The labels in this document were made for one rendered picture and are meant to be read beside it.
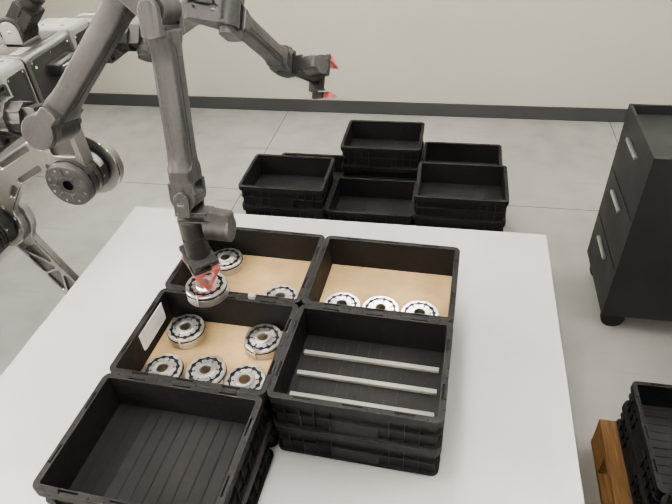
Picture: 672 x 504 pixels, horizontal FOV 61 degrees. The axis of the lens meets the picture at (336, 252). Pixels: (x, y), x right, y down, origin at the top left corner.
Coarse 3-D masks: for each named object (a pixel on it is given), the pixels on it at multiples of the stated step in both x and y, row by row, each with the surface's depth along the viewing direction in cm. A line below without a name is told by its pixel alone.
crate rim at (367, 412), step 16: (400, 320) 144; (416, 320) 143; (432, 320) 143; (288, 336) 142; (448, 336) 139; (448, 352) 135; (448, 368) 131; (272, 384) 130; (272, 400) 129; (288, 400) 127; (304, 400) 127; (320, 400) 126; (368, 416) 124; (384, 416) 123; (400, 416) 122; (416, 416) 122
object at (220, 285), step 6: (192, 276) 144; (210, 276) 144; (222, 276) 144; (192, 282) 143; (216, 282) 142; (222, 282) 143; (186, 288) 141; (192, 288) 141; (216, 288) 141; (222, 288) 140; (192, 294) 139; (198, 294) 140; (204, 294) 140; (210, 294) 139; (216, 294) 139
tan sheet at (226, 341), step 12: (216, 324) 160; (228, 324) 160; (216, 336) 157; (228, 336) 156; (240, 336) 156; (156, 348) 154; (168, 348) 154; (192, 348) 154; (204, 348) 153; (216, 348) 153; (228, 348) 153; (240, 348) 153; (192, 360) 150; (228, 360) 150; (240, 360) 149; (252, 360) 149; (264, 360) 149; (228, 372) 147; (264, 372) 146
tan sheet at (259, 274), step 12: (252, 264) 180; (264, 264) 179; (276, 264) 179; (288, 264) 179; (300, 264) 178; (228, 276) 176; (240, 276) 175; (252, 276) 175; (264, 276) 175; (276, 276) 174; (288, 276) 174; (300, 276) 174; (240, 288) 171; (252, 288) 171; (264, 288) 171
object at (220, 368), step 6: (198, 360) 147; (204, 360) 146; (210, 360) 146; (216, 360) 146; (222, 360) 146; (192, 366) 145; (216, 366) 144; (222, 366) 144; (186, 372) 143; (192, 372) 143; (216, 372) 143; (222, 372) 143; (186, 378) 142; (192, 378) 142; (198, 378) 142; (204, 378) 141; (210, 378) 141; (216, 378) 141
